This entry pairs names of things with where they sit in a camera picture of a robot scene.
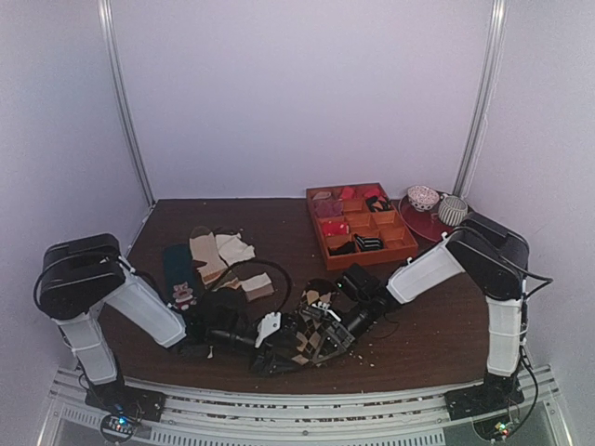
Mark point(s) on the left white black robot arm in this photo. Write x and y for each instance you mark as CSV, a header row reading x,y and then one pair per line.
x,y
81,277

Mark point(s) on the striped beige brown sock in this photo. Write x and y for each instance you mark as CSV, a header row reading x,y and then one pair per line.
x,y
211,267

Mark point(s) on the dark teal cartoon sock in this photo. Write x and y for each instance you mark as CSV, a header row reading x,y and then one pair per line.
x,y
182,289

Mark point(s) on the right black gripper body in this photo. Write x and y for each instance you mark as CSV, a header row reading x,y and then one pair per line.
x,y
336,335

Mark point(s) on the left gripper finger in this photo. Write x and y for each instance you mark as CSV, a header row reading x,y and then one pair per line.
x,y
288,332
264,361

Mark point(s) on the purple rolled sock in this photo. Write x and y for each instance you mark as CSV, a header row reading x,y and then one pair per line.
x,y
328,208

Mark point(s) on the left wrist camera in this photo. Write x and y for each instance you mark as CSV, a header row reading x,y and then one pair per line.
x,y
224,309

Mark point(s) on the dotted white bowl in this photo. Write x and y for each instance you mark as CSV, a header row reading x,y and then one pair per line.
x,y
422,198

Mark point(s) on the aluminium frame post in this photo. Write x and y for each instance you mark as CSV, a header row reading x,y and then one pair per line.
x,y
123,107
486,89

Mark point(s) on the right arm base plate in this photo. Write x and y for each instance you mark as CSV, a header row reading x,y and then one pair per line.
x,y
483,399

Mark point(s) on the striped white cup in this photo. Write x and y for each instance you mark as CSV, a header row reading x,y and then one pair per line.
x,y
452,210

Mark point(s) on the aluminium front rail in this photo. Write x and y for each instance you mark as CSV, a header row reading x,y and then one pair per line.
x,y
194,416

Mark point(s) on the wooden compartment tray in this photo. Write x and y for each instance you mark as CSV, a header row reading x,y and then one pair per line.
x,y
341,251

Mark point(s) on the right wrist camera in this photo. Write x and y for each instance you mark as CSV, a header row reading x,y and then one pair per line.
x,y
358,284

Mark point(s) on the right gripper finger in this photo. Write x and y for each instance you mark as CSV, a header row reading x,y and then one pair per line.
x,y
314,311
335,341

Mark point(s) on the right aluminium frame post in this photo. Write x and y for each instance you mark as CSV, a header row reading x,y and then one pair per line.
x,y
486,89

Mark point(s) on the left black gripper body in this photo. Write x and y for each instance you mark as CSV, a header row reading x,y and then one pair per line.
x,y
223,334

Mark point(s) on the black red rolled sock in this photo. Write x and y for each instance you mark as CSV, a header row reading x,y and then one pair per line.
x,y
378,203

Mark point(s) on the left aluminium frame post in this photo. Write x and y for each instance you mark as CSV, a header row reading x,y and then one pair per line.
x,y
123,107

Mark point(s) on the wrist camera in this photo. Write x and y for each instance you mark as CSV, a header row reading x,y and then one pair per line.
x,y
358,284
224,309

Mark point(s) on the black white striped rolled sock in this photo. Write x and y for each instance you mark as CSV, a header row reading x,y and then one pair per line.
x,y
368,244

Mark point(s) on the red round plate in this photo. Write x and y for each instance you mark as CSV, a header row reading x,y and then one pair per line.
x,y
424,224

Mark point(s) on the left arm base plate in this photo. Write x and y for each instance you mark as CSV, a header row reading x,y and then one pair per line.
x,y
122,400

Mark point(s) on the brown argyle sock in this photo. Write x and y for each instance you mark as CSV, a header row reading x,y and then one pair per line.
x,y
309,330

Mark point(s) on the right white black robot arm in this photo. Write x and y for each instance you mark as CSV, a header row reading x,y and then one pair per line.
x,y
496,260

